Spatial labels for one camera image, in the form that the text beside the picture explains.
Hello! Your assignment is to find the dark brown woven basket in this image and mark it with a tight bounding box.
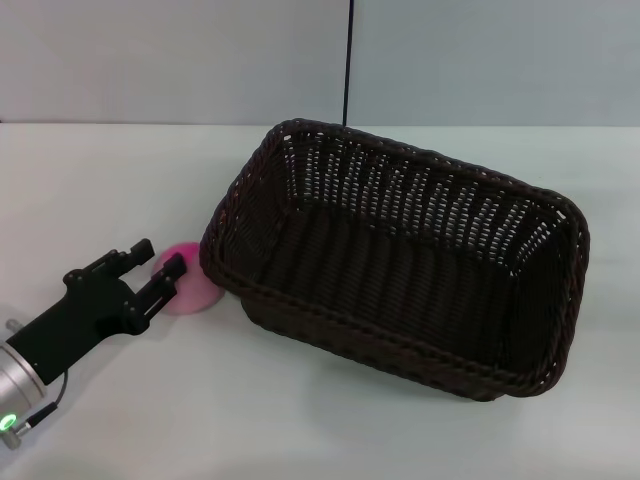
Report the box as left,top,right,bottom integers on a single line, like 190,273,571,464
198,117,592,403

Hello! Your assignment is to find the pink ball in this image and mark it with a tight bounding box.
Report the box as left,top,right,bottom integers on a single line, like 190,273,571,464
151,240,225,316

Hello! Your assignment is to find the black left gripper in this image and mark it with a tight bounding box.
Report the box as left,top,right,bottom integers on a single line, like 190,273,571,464
4,238,188,387

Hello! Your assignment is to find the black gripper cable with plug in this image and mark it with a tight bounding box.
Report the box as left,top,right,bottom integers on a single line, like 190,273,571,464
21,368,70,429

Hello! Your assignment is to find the black vertical wall strip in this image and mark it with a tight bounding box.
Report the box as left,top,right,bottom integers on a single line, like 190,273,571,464
341,0,357,126

